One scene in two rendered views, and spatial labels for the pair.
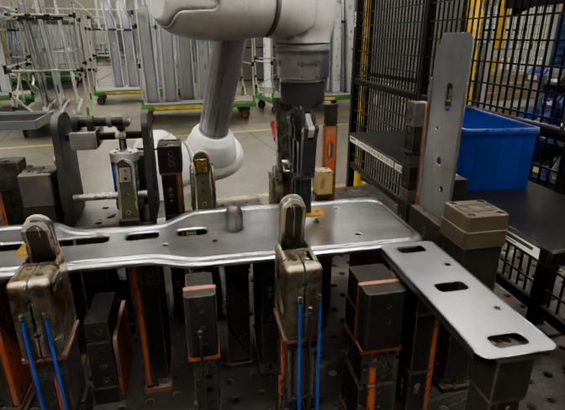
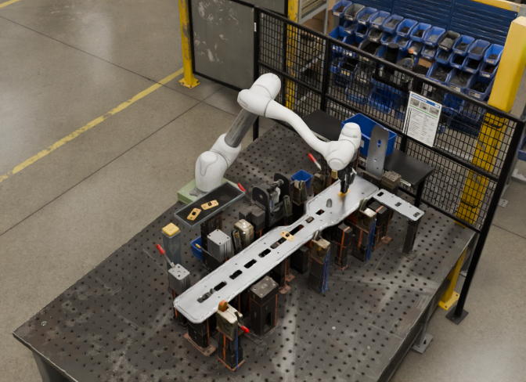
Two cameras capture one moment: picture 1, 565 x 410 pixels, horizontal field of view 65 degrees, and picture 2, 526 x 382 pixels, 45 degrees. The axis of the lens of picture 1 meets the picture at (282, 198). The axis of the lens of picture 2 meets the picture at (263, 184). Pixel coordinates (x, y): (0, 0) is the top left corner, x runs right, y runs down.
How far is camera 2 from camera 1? 2.96 m
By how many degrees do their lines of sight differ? 36
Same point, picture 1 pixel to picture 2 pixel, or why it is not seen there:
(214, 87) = (246, 127)
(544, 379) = not seen: hidden behind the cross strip
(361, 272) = (373, 207)
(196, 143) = (228, 152)
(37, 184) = (261, 216)
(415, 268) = (387, 201)
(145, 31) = not seen: outside the picture
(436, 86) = (372, 138)
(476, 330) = (410, 214)
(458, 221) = (389, 181)
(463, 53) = (385, 134)
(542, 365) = not seen: hidden behind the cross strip
